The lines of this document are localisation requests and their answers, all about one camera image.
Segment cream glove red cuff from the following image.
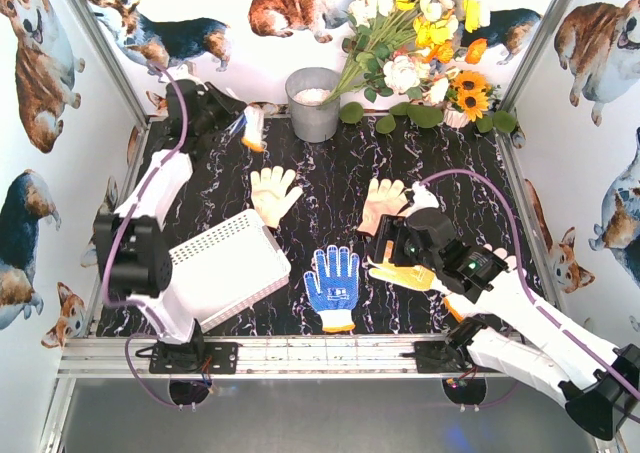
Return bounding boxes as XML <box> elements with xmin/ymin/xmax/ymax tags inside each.
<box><xmin>356</xmin><ymin>178</ymin><xmax>409</xmax><ymax>236</ymax></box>

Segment yellow dotted work glove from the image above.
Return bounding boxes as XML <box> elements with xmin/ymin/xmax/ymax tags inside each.
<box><xmin>368</xmin><ymin>260</ymin><xmax>446</xmax><ymax>292</ymax></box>

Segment blue dotted work glove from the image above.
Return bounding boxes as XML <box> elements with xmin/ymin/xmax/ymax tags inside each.
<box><xmin>303</xmin><ymin>245</ymin><xmax>360</xmax><ymax>333</ymax></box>

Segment white perforated storage basket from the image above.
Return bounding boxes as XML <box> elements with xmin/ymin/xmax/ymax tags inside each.
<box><xmin>169</xmin><ymin>209</ymin><xmax>291</xmax><ymax>333</ymax></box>

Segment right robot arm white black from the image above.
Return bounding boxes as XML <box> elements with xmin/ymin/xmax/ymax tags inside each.
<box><xmin>374</xmin><ymin>207</ymin><xmax>639</xmax><ymax>441</ymax></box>

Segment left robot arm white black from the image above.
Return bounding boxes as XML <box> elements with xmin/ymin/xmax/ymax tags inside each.
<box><xmin>93</xmin><ymin>80</ymin><xmax>247</xmax><ymax>345</ymax></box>

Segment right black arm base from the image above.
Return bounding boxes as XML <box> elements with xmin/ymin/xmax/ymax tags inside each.
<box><xmin>407</xmin><ymin>341</ymin><xmax>498</xmax><ymax>374</ymax></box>

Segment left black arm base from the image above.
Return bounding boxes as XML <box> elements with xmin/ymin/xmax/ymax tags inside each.
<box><xmin>149</xmin><ymin>342</ymin><xmax>239</xmax><ymax>374</ymax></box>

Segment grey metal bucket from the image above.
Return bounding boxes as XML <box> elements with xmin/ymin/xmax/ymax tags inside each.
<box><xmin>285</xmin><ymin>67</ymin><xmax>340</xmax><ymax>143</ymax></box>

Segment white glove orange cuff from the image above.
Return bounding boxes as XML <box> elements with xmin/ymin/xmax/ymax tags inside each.
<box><xmin>444</xmin><ymin>246</ymin><xmax>511</xmax><ymax>323</ymax></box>

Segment small sunflower pot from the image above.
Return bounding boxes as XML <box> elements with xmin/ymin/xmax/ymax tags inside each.
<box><xmin>443</xmin><ymin>70</ymin><xmax>500</xmax><ymax>132</ymax></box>

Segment artificial flower bouquet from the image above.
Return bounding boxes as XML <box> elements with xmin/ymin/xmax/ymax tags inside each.
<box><xmin>326</xmin><ymin>0</ymin><xmax>491</xmax><ymax>104</ymax></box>

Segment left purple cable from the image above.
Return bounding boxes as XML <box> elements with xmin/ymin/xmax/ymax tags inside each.
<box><xmin>99</xmin><ymin>65</ymin><xmax>191</xmax><ymax>409</ymax></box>

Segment purple cable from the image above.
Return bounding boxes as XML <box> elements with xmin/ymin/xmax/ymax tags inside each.
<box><xmin>417</xmin><ymin>169</ymin><xmax>621</xmax><ymax>409</ymax></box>
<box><xmin>99</xmin><ymin>65</ymin><xmax>191</xmax><ymax>409</ymax></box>

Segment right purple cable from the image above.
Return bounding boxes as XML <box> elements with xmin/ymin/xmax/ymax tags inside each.
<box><xmin>417</xmin><ymin>169</ymin><xmax>621</xmax><ymax>409</ymax></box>

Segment aluminium front rail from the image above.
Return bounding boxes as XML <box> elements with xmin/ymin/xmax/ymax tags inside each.
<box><xmin>56</xmin><ymin>334</ymin><xmax>471</xmax><ymax>380</ymax></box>

